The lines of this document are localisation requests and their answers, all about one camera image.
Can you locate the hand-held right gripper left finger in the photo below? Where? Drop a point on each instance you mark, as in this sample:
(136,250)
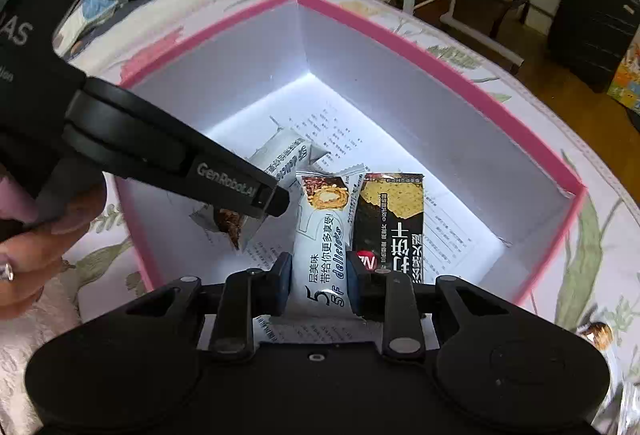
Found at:
(283,282)

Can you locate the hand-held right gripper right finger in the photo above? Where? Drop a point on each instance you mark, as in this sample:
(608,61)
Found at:
(355,287)

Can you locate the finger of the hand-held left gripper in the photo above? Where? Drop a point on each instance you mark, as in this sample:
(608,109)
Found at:
(165,150)

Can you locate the white snack bar packet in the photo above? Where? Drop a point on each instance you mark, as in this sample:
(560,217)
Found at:
(282,155)
(320,255)

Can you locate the pink cardboard box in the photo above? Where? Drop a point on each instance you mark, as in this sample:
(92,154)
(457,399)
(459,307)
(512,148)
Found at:
(400,80)

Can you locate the person's left hand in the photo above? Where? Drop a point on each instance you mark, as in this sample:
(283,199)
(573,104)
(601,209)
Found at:
(35,265)

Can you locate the black yellow cracker packet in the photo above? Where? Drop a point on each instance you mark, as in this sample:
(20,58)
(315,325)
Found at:
(390,215)

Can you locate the floral bed sheet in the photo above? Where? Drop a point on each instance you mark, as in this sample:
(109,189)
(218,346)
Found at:
(575,125)

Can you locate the colourful printed box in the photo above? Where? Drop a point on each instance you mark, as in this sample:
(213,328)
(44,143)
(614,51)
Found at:
(627,85)

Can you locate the black suitcase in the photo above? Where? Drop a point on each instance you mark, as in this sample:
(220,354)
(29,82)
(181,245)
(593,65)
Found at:
(590,25)

